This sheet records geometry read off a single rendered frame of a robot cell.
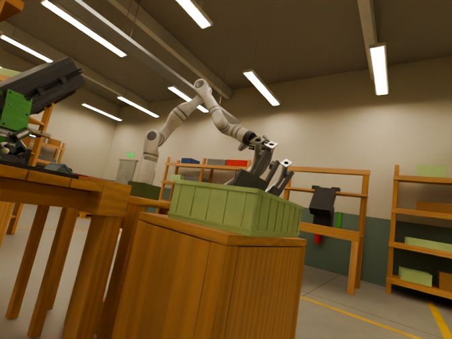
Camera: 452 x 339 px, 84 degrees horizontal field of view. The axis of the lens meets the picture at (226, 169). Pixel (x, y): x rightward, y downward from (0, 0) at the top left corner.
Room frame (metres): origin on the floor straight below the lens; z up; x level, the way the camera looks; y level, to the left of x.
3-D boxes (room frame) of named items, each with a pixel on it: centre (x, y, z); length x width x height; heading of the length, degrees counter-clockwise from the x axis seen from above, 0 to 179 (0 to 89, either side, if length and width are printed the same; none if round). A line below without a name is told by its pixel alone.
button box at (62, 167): (1.43, 0.93, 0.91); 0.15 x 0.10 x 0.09; 60
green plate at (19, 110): (1.29, 1.15, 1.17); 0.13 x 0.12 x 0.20; 60
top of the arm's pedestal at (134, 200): (1.49, 0.46, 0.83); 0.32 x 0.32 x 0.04; 61
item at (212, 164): (7.19, 0.54, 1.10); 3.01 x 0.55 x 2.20; 54
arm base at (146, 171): (1.49, 0.46, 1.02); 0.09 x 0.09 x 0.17; 70
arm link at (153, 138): (1.50, 0.46, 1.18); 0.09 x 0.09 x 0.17; 78
